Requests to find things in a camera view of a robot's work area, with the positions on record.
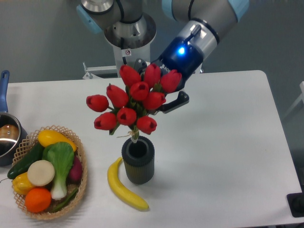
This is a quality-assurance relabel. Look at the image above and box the black device at table edge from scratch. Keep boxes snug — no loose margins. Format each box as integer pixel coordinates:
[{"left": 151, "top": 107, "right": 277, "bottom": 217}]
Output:
[{"left": 286, "top": 192, "right": 304, "bottom": 218}]

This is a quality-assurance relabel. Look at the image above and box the purple sweet potato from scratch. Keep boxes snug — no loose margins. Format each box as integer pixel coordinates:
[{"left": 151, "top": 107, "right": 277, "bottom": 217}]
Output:
[{"left": 68, "top": 156, "right": 83, "bottom": 182}]

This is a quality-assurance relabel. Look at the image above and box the orange fruit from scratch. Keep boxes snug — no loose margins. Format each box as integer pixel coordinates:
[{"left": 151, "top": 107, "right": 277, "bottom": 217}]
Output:
[{"left": 25, "top": 188, "right": 52, "bottom": 213}]

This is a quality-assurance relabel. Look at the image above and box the blue handled saucepan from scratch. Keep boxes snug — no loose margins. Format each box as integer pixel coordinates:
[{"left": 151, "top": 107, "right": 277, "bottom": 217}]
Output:
[{"left": 0, "top": 70, "right": 27, "bottom": 167}]

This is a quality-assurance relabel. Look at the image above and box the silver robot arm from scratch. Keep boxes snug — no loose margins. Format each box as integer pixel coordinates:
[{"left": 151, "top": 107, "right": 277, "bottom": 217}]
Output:
[{"left": 76, "top": 0, "right": 249, "bottom": 113}]

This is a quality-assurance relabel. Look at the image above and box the dark green cucumber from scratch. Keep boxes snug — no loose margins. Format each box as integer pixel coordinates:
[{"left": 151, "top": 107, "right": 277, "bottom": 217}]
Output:
[{"left": 7, "top": 142, "right": 44, "bottom": 180}]

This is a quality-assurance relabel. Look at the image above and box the cream round bun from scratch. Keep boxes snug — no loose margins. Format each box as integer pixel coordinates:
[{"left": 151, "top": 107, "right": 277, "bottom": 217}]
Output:
[{"left": 27, "top": 160, "right": 55, "bottom": 187}]

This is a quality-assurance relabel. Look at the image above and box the woven wicker basket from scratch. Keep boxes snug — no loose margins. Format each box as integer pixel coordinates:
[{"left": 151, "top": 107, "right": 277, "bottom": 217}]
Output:
[{"left": 12, "top": 125, "right": 87, "bottom": 220}]

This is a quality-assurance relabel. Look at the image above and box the yellow banana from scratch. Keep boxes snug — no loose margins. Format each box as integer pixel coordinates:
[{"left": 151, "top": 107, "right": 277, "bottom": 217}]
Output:
[{"left": 107, "top": 157, "right": 149, "bottom": 211}]

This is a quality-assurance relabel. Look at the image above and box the red tulip bouquet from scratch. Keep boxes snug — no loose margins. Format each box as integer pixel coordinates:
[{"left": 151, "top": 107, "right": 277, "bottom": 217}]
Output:
[{"left": 86, "top": 63, "right": 182, "bottom": 141}]

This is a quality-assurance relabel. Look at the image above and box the white frame at right edge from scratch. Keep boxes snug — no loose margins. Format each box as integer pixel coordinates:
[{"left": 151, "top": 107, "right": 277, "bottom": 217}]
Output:
[{"left": 283, "top": 81, "right": 304, "bottom": 121}]

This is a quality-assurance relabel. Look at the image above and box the yellow bell pepper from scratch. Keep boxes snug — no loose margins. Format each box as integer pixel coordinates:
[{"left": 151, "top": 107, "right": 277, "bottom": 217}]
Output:
[{"left": 12, "top": 172, "right": 36, "bottom": 195}]

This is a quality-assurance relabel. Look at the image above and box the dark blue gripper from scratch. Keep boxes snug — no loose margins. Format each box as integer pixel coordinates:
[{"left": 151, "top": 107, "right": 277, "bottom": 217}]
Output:
[{"left": 134, "top": 37, "right": 203, "bottom": 114}]

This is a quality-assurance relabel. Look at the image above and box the green bean pod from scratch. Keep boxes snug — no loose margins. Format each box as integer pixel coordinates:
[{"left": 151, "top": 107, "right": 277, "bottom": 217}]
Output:
[{"left": 50, "top": 188, "right": 78, "bottom": 213}]

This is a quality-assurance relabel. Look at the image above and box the yellow squash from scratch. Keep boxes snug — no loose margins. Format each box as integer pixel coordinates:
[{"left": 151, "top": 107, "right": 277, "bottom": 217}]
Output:
[{"left": 38, "top": 130, "right": 77, "bottom": 152}]

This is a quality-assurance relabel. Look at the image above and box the dark grey ribbed vase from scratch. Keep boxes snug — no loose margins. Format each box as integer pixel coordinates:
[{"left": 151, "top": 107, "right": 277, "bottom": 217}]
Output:
[{"left": 122, "top": 136, "right": 155, "bottom": 185}]

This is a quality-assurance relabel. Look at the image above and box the green bok choy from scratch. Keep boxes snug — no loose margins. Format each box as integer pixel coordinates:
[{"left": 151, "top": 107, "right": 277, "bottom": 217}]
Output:
[{"left": 42, "top": 142, "right": 74, "bottom": 200}]

